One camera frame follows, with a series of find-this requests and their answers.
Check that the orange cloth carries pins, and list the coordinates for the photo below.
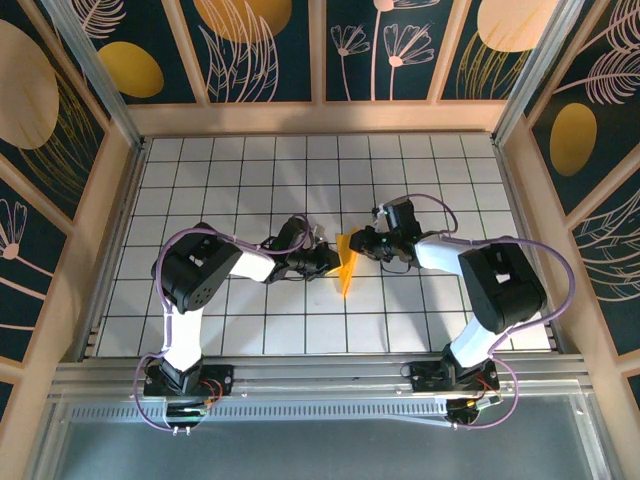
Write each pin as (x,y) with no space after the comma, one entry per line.
(346,280)

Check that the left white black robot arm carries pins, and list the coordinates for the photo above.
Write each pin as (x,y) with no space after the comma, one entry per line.
(195,270)

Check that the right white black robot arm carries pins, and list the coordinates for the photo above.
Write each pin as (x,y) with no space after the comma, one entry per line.
(500,285)

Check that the long aluminium mounting beam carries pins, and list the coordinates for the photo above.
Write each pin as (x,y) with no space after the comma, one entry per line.
(320,375)

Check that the grey metal platform panel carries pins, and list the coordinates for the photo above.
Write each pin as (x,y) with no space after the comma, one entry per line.
(320,450)

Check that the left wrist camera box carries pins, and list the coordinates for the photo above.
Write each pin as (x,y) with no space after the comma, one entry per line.
(318,232)

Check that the aluminium side rail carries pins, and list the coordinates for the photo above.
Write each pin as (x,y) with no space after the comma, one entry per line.
(112,250)
(517,200)

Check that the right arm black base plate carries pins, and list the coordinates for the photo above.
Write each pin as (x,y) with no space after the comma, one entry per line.
(425,380)

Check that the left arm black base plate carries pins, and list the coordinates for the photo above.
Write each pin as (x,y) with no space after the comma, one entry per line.
(220,380)

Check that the aluminium corner post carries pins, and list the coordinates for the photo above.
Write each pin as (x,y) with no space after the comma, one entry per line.
(532,75)
(102,85)

